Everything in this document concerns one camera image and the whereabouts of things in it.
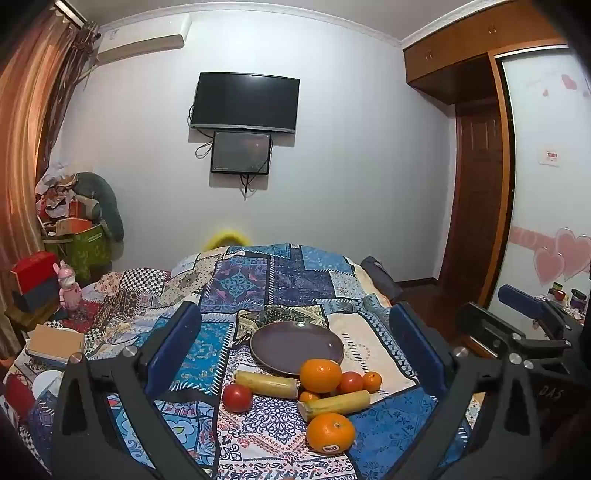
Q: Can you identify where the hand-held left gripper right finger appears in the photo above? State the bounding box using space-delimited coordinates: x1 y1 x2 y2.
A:
388 302 544 480

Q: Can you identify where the white sliding door with hearts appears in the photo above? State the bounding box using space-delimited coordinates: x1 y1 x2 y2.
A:
482 46 591 319

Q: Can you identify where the dark purple plate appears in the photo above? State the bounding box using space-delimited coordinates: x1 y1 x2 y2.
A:
249 322 345 377

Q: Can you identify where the red tomato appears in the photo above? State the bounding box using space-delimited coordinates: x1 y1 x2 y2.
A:
222 384 254 413
339 371 365 395

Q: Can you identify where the white round container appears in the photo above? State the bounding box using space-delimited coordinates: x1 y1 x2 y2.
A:
31 369 65 411

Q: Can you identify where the red box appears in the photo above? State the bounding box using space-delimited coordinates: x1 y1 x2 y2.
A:
10 251 61 292

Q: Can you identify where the pile of paper and boxes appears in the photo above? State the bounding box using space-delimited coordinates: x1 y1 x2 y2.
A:
36 164 100 236

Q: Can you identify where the small black monitor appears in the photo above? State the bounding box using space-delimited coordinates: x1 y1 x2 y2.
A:
211 130 273 176

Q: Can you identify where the patchwork patterned blanket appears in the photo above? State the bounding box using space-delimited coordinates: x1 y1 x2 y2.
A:
0 242 481 480

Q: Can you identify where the grey long pillow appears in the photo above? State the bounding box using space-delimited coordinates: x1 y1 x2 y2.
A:
76 172 125 243

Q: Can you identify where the wall-mounted black television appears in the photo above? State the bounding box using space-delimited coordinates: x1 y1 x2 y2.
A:
190 71 301 134

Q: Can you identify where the dark grey cushion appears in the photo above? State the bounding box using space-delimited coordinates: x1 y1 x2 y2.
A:
360 256 403 305

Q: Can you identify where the wooden wardrobe cabinet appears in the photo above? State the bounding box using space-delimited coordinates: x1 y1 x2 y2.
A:
402 0 573 104

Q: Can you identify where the yellow plush item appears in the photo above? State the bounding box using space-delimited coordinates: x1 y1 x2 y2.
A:
202 228 251 252

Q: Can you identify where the brown striped curtain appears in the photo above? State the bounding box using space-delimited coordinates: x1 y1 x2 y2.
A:
0 0 100 361

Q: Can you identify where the red bag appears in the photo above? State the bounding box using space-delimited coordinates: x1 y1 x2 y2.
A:
2 374 35 430

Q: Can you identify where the white air conditioner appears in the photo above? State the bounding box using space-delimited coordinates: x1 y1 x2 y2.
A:
96 13 192 65

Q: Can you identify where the brown cardboard box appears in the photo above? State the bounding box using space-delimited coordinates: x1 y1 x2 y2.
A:
25 324 86 365

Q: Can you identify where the dark grey box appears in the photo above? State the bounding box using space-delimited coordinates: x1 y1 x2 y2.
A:
11 277 63 312

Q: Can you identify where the pink rabbit toy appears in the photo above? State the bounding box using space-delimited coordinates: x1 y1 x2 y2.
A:
56 261 84 319

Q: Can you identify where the brown wooden door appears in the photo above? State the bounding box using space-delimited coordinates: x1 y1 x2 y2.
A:
436 99 506 289

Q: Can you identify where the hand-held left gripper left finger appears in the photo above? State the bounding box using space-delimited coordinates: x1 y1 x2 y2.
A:
50 301 222 480

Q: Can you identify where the large orange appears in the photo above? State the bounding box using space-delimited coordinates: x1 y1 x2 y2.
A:
307 412 356 455
299 359 343 394

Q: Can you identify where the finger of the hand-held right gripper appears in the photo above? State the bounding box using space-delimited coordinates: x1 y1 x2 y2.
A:
498 284 583 334
456 302 573 370

